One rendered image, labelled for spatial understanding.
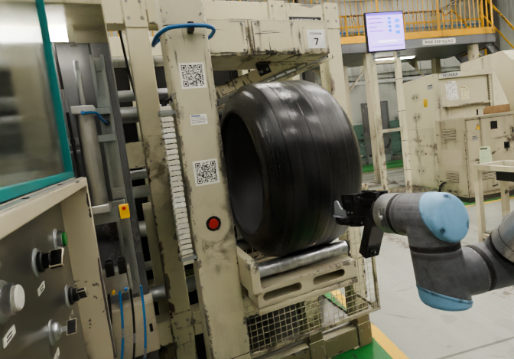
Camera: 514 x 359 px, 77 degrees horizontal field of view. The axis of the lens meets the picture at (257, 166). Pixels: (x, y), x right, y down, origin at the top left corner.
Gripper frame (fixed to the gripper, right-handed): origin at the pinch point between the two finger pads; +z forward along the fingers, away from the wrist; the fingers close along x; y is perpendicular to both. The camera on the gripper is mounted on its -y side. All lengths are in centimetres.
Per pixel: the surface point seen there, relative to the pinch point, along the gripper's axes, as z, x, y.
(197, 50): 12, 29, 56
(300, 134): -3.3, 8.8, 24.8
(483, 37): 409, -749, 253
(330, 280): 12.4, -1.1, -21.0
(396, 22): 261, -327, 202
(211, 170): 16.9, 30.0, 20.0
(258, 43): 37, -2, 69
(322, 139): -3.8, 2.8, 22.6
